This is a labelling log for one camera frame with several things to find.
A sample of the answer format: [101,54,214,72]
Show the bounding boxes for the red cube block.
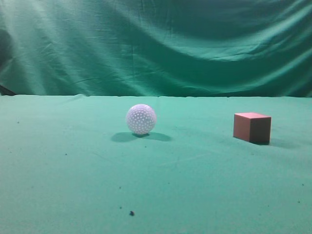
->
[233,112,272,144]

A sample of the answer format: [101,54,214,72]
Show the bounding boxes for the white dimpled golf ball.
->
[126,104,156,135]

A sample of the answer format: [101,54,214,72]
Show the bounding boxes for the green backdrop curtain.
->
[0,0,312,98]

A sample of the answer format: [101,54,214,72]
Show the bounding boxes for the green table cloth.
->
[0,95,312,234]

